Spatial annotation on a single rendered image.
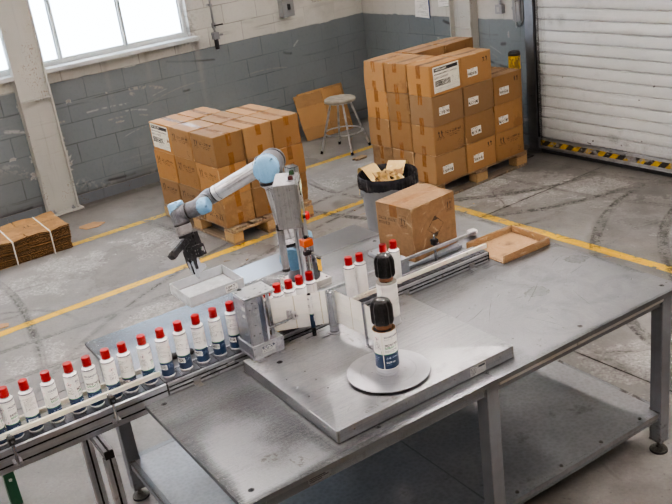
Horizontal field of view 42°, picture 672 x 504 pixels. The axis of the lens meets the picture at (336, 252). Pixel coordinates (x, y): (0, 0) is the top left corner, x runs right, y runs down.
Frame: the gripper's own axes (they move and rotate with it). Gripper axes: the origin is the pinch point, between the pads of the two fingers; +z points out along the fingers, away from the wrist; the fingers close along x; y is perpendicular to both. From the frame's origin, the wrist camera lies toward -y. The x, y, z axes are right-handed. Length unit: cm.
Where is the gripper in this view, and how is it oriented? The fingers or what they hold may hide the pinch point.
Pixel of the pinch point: (196, 276)
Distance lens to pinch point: 405.7
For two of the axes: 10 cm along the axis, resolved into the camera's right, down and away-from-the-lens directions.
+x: -5.6, 0.7, 8.3
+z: 3.2, 9.4, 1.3
